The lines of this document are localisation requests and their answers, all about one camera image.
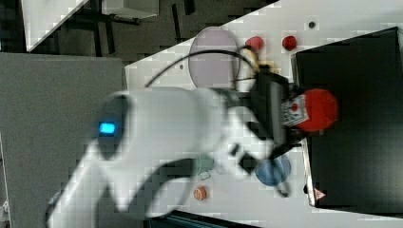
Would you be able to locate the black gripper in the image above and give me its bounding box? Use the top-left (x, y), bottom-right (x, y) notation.
top-left (250, 71), bottom-right (305, 160)

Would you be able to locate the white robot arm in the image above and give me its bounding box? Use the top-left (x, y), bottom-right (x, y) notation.
top-left (46, 72), bottom-right (293, 228)

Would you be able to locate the grey oval plate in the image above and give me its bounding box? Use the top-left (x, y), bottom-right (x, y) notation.
top-left (188, 27), bottom-right (240, 87)

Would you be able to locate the yellow banana toy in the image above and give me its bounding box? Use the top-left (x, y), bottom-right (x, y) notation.
top-left (243, 49), bottom-right (279, 74)

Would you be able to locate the blue bowl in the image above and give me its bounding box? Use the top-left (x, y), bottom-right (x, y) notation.
top-left (255, 156), bottom-right (291, 186)

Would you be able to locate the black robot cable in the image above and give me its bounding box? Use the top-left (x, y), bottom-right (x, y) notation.
top-left (144, 48), bottom-right (291, 198)

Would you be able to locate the red strawberry toy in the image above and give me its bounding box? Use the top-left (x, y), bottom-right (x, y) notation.
top-left (245, 36), bottom-right (264, 51)

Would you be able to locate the red tomato toy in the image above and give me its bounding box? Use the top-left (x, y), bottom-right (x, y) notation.
top-left (282, 35), bottom-right (297, 51)

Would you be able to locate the black toaster oven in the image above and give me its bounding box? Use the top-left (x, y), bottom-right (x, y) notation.
top-left (292, 28), bottom-right (403, 218)

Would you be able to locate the red ketchup bottle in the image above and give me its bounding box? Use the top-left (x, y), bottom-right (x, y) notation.
top-left (281, 88), bottom-right (338, 132)

